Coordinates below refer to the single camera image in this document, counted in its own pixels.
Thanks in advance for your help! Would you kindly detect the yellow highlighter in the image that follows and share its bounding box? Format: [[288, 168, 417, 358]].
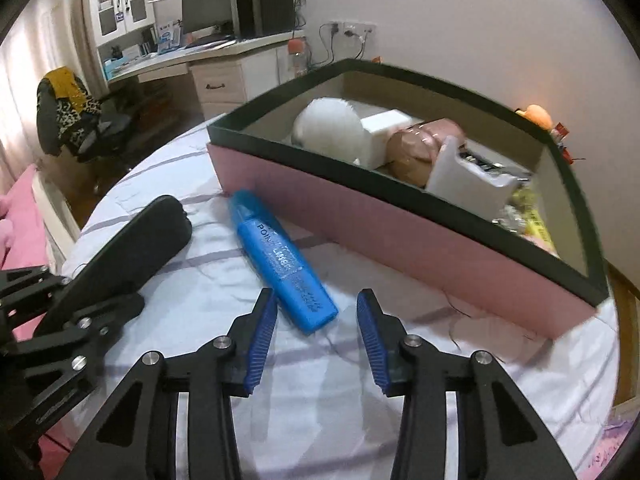
[[515, 185, 558, 253]]

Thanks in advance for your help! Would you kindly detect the black keyboard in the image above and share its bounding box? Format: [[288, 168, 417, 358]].
[[187, 35, 236, 49]]

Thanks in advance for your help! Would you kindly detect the white round figure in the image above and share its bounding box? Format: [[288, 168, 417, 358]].
[[291, 97, 371, 166]]

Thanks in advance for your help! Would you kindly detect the black computer tower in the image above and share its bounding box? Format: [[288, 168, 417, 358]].
[[230, 0, 296, 41]]

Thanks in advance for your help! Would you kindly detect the clear glittery ornament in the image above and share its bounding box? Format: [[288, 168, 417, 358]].
[[492, 202, 531, 233]]

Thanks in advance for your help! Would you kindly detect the white ceramic holder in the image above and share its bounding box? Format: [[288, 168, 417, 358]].
[[425, 137, 531, 221]]

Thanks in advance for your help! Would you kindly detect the pink printed blanket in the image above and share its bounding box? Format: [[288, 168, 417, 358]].
[[575, 410, 636, 480]]

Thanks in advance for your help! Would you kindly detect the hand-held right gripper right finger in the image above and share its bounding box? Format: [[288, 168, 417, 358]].
[[356, 287, 576, 480]]

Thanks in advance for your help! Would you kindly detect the white wall socket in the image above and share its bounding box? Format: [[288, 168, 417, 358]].
[[327, 20, 378, 38]]

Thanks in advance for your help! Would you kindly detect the black power cable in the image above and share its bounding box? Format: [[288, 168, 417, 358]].
[[319, 27, 342, 67]]

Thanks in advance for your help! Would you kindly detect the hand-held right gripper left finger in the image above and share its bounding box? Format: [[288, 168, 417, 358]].
[[60, 287, 280, 480]]

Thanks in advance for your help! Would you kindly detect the pink box with dark rim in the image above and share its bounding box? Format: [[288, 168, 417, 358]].
[[206, 58, 610, 338]]

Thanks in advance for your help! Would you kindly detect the rose gold canister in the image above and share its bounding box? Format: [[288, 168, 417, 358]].
[[385, 117, 466, 188]]

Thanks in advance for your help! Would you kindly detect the white desk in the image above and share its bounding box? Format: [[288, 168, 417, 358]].
[[105, 35, 306, 123]]

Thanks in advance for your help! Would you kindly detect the orange octopus plush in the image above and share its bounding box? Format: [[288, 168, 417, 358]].
[[515, 104, 555, 128]]

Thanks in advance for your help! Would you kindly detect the white charger cube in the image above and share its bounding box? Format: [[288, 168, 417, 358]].
[[360, 109, 413, 170]]

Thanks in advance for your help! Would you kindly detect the pink bed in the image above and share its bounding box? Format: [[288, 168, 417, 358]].
[[0, 162, 81, 341]]

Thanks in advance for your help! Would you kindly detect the blue highlighter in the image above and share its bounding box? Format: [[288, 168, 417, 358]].
[[227, 190, 340, 336]]

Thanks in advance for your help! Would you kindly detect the blue white carton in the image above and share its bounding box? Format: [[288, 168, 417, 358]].
[[157, 21, 182, 53]]

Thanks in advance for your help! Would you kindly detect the clear bottle with red cap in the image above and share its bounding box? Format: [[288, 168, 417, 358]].
[[286, 37, 308, 81]]

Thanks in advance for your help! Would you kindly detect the cream curtain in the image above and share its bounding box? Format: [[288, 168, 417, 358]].
[[0, 0, 96, 171]]

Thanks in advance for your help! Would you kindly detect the black desk chair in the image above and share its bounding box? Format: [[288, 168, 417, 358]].
[[37, 67, 166, 196]]

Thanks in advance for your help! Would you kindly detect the mustard yellow garment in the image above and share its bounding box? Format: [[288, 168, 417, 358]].
[[42, 66, 88, 98]]

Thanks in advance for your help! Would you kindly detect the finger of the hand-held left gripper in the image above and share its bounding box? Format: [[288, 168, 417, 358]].
[[20, 292, 147, 397], [0, 266, 71, 312]]

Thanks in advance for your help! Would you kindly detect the leopard print garment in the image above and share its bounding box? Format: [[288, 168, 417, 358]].
[[52, 92, 103, 146]]

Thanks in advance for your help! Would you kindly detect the black computer monitor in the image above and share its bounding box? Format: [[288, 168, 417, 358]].
[[181, 0, 238, 41]]

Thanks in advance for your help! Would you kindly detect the black remote control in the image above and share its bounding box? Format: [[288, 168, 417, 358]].
[[32, 195, 193, 341]]

